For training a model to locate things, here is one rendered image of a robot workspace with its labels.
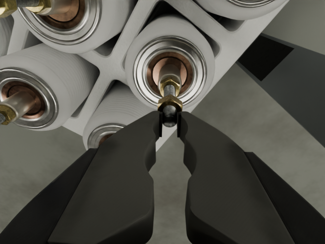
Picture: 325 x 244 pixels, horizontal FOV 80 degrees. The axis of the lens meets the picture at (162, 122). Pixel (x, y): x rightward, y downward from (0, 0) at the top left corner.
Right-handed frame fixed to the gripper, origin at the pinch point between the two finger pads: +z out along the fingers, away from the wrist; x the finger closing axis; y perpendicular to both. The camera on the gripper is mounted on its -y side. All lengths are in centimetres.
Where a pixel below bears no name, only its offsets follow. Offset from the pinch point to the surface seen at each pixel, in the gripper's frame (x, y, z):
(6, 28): -21.4, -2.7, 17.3
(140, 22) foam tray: -3.7, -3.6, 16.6
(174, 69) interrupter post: 0.5, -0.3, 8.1
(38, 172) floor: -42, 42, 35
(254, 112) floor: 22.2, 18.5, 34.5
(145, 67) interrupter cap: -2.5, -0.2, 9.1
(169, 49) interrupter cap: 0.0, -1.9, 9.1
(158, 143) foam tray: -1.5, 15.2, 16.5
